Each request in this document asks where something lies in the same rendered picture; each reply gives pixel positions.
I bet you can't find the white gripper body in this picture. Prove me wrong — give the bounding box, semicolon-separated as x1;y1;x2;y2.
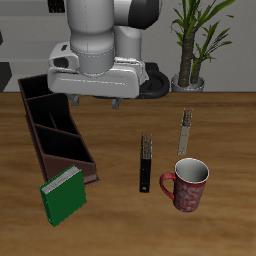
46;57;150;100

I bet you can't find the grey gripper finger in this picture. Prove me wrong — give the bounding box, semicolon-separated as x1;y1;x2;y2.
111;97;123;110
67;94;81;107

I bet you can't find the dark brown desk caddy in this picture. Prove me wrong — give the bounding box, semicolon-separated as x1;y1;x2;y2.
17;73;101;186

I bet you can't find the green book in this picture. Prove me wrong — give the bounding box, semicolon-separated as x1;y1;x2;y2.
39;164;88;228

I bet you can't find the pot plant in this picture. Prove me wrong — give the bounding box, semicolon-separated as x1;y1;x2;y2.
169;0;237;94

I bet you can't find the red patterned mug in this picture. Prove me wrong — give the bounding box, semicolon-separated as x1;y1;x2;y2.
159;157;211;214

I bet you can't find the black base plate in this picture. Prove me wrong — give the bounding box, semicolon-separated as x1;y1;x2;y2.
138;62;171;100

